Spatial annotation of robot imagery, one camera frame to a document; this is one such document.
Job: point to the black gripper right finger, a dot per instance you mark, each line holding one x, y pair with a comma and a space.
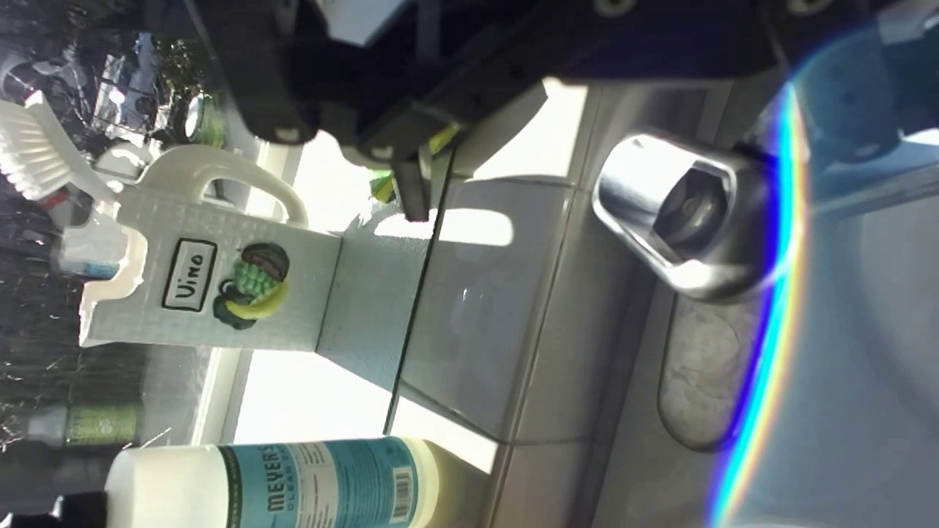
831, 90

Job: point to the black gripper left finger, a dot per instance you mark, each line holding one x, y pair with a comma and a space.
284, 90

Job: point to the green scrub sponge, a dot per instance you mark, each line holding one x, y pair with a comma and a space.
442, 140

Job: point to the white dish brush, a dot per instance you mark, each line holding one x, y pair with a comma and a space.
33, 149

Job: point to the soap pump bottle blue label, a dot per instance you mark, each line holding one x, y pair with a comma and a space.
294, 480

